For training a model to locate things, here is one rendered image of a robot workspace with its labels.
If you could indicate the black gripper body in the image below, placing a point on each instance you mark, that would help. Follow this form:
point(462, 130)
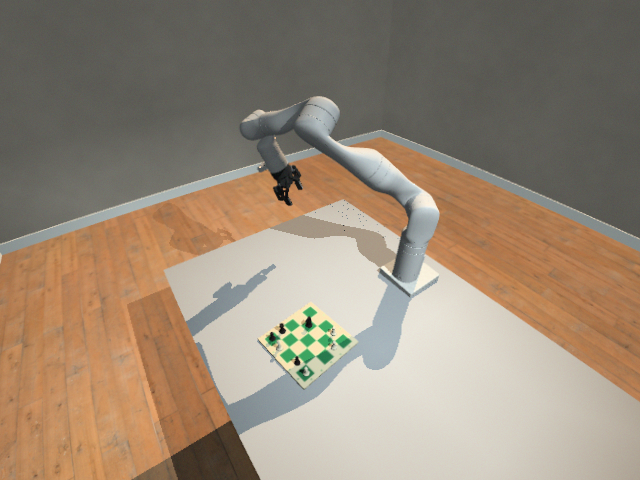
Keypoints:
point(282, 176)

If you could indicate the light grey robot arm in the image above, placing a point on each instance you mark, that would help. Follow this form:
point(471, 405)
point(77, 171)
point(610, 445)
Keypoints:
point(315, 123)

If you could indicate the green and cream chessboard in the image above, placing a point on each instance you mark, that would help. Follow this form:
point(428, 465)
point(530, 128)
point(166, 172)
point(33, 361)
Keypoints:
point(311, 345)

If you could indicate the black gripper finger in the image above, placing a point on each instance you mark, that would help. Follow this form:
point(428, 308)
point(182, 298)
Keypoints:
point(280, 192)
point(297, 178)

